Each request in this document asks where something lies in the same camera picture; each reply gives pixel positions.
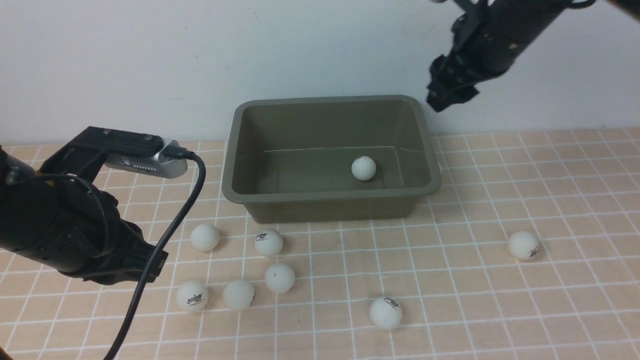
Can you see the white ping-pong ball logo top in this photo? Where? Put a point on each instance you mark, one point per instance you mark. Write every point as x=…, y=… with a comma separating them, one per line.
x=268, y=242

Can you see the orange checkered tablecloth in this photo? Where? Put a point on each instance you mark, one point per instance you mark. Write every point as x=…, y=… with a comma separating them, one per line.
x=463, y=295

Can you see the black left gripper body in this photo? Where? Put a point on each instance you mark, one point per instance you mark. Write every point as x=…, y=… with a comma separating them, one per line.
x=58, y=223

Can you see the white ping-pong ball lone front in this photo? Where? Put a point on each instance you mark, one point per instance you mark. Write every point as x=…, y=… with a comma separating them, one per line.
x=385, y=313

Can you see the white ping-pong ball red logo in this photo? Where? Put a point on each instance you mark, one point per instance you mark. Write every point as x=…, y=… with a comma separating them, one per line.
x=192, y=296

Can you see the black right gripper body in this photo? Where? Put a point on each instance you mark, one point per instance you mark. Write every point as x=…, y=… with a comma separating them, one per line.
x=487, y=39

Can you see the olive green plastic bin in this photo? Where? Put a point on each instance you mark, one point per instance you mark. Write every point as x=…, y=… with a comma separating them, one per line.
x=289, y=160

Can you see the white ping-pong ball plain centre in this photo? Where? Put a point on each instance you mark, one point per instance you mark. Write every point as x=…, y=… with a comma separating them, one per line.
x=279, y=278

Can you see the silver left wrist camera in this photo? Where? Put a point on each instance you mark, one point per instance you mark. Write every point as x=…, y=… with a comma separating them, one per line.
x=140, y=153

